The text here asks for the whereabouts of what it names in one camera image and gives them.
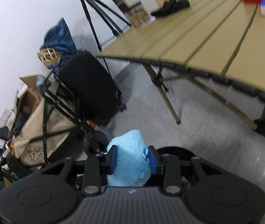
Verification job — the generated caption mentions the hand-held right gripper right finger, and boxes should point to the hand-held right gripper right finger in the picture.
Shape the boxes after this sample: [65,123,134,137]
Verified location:
[148,145,219,195]

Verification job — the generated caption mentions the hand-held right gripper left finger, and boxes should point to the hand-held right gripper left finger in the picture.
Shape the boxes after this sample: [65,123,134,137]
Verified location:
[41,145,119,195]

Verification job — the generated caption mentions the blue plush toy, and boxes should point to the blue plush toy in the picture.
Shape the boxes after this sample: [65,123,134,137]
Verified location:
[106,129,152,187]

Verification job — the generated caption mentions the beige folding wagon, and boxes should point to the beige folding wagon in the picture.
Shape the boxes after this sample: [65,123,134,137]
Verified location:
[0,72,105,169]

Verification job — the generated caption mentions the black suitcase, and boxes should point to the black suitcase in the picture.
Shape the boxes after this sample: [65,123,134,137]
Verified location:
[58,49,127,126]

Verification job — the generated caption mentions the brown cardboard box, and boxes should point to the brown cardboard box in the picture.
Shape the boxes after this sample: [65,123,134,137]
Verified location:
[18,74,46,113]

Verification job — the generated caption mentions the wicker ball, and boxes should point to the wicker ball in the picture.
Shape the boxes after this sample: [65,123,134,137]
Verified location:
[37,47,61,66]

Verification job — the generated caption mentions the tan folding table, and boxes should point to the tan folding table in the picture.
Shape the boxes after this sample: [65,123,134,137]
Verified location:
[96,0,265,138]

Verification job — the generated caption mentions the blue fabric bag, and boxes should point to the blue fabric bag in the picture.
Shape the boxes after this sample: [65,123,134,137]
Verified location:
[41,17,78,72]

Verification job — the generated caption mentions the black tripod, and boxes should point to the black tripod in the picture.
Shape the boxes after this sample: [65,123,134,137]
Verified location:
[67,0,132,75]

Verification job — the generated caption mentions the clear snack jar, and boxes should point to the clear snack jar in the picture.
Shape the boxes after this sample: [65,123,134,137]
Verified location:
[124,1,150,27]

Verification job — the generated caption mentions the black cloth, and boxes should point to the black cloth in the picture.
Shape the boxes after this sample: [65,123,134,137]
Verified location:
[151,0,191,17]

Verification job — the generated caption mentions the white wall outlet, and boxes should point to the white wall outlet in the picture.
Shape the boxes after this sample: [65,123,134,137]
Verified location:
[0,108,13,127]

